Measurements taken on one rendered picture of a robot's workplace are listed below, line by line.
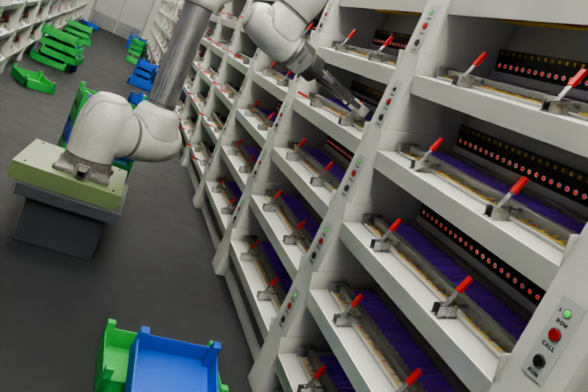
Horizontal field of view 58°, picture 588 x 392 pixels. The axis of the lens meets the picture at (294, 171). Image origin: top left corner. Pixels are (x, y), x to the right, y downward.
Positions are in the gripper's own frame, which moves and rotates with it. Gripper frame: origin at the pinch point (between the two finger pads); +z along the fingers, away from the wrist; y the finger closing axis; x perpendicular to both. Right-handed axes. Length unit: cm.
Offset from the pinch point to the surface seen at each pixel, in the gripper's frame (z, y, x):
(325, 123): -0.5, -8.1, -9.3
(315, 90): 3.3, -42.3, -0.9
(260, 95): 9, -113, -15
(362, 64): -5.8, -2.0, 10.5
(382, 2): -10.4, -8.3, 29.0
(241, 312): 21, -13, -77
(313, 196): 4.4, 6.0, -28.3
